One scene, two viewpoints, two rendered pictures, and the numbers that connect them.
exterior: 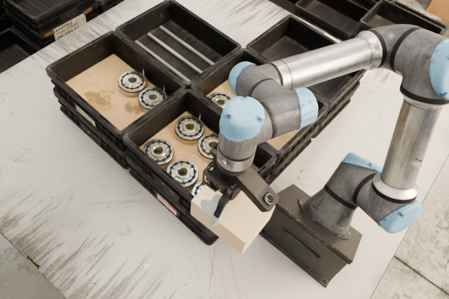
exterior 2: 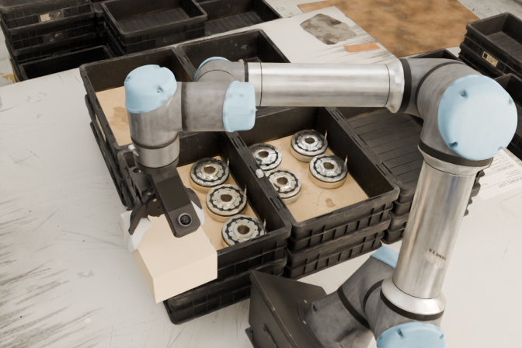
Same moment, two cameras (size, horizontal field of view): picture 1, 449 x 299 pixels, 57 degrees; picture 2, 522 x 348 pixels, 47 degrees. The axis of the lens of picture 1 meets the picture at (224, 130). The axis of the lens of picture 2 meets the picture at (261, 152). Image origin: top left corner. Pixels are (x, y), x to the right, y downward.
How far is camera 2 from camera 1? 0.51 m
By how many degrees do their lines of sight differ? 21
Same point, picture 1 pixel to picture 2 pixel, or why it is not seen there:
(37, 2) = (140, 22)
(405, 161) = (415, 249)
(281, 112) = (199, 95)
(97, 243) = (48, 275)
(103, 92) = not seen: hidden behind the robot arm
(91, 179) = (81, 206)
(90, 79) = not seen: hidden behind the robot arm
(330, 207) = (332, 313)
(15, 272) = not seen: outside the picture
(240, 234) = (152, 267)
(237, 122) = (132, 85)
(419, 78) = (431, 120)
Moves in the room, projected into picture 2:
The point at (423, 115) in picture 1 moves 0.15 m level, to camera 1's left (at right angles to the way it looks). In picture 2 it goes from (437, 179) to (352, 144)
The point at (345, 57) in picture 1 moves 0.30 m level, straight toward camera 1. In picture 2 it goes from (346, 78) to (206, 152)
